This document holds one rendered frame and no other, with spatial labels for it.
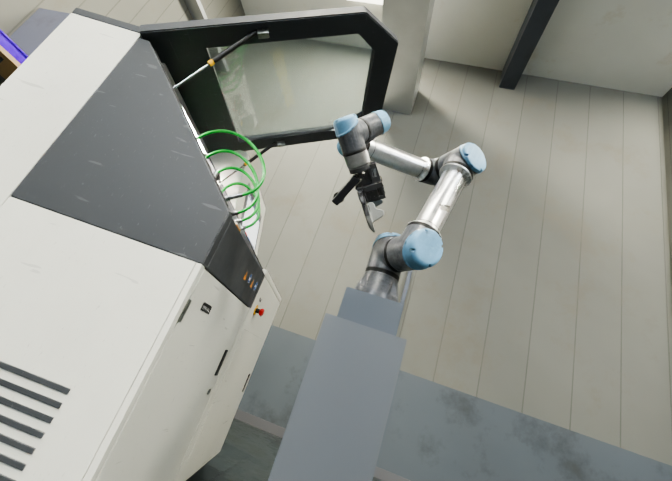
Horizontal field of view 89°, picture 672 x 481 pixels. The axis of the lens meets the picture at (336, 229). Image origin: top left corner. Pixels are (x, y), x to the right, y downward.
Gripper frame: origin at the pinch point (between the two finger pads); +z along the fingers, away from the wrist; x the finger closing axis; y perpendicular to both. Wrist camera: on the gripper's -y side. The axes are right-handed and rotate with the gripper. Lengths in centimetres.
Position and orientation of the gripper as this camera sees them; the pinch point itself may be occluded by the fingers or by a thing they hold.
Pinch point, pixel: (372, 225)
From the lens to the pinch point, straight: 114.0
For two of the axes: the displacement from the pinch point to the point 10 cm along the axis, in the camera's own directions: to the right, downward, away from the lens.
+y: 9.4, -2.8, -2.0
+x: 0.9, -3.6, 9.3
